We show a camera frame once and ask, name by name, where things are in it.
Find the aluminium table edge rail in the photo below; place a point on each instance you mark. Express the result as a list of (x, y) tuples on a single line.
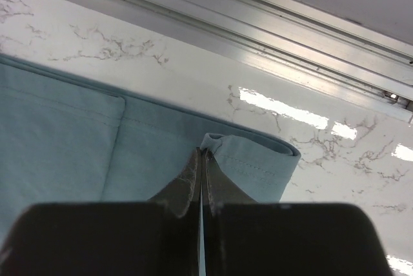
[(327, 53)]

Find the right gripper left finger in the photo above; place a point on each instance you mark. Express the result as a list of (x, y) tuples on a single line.
[(159, 236)]

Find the grey-blue t-shirt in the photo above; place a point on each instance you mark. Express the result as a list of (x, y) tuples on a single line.
[(68, 141)]

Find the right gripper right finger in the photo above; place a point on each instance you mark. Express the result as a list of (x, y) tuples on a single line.
[(245, 237)]

